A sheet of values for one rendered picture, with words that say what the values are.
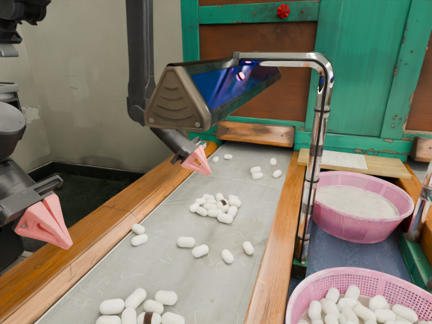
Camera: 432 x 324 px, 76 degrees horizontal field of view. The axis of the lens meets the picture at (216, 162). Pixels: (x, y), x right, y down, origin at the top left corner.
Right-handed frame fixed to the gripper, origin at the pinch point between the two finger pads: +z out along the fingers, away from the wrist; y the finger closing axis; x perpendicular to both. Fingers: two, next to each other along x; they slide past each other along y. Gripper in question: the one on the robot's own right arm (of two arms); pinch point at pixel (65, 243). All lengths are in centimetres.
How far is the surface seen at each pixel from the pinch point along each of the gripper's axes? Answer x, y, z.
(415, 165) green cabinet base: -37, 86, 59
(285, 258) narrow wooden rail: -13.3, 19.0, 29.1
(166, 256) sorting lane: 3.5, 14.4, 13.6
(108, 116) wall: 103, 161, -83
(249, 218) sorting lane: -4.9, 33.2, 22.9
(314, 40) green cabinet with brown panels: -42, 82, 2
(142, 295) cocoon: 1.0, 3.3, 14.1
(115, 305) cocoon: 2.6, 0.2, 11.9
